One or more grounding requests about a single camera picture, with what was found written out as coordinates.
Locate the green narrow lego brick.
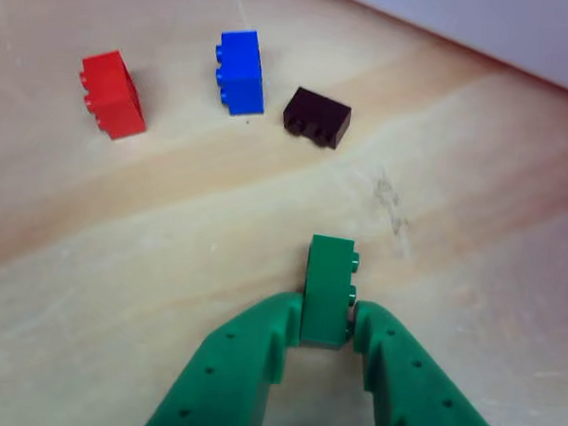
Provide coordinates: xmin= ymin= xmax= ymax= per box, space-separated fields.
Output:
xmin=297 ymin=232 xmax=364 ymax=352

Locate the small black lego brick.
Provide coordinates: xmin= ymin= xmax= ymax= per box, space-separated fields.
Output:
xmin=279 ymin=85 xmax=355 ymax=154

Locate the small red lego brick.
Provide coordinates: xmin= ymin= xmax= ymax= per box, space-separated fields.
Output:
xmin=73 ymin=47 xmax=153 ymax=144

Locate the small blue lego brick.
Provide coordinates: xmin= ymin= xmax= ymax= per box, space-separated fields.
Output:
xmin=210 ymin=26 xmax=271 ymax=120

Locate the white plastic bin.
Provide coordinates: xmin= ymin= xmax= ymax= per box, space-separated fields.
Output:
xmin=297 ymin=0 xmax=568 ymax=103

